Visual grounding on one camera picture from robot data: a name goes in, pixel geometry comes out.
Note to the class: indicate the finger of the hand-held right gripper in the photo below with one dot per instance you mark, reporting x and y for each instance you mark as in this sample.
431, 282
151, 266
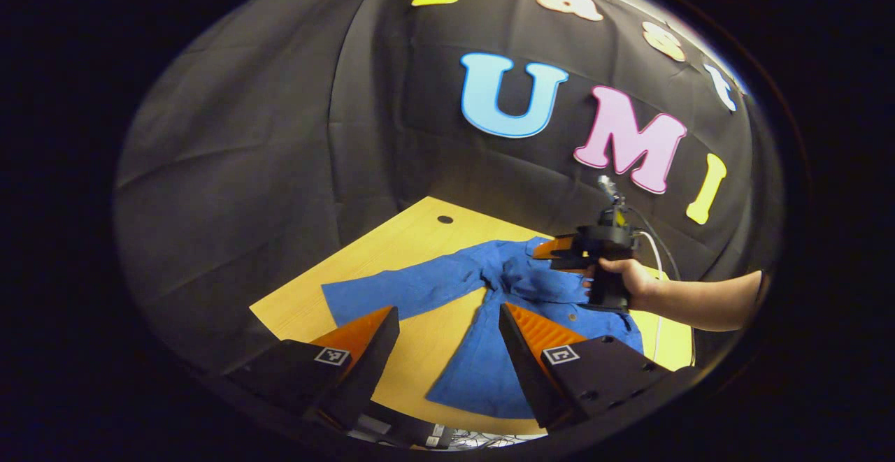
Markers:
556, 247

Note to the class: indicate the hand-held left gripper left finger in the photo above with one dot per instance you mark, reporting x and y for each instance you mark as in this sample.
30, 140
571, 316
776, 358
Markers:
367, 364

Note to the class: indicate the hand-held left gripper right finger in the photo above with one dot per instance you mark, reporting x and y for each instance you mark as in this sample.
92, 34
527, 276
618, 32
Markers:
524, 371

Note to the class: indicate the blue button shirt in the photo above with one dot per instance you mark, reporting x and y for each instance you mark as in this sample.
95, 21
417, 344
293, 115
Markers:
433, 287

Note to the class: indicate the dark box with white labels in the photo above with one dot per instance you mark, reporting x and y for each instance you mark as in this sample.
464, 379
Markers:
405, 430

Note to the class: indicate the black backdrop cloth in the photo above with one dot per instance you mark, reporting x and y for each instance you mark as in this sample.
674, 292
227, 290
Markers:
280, 133

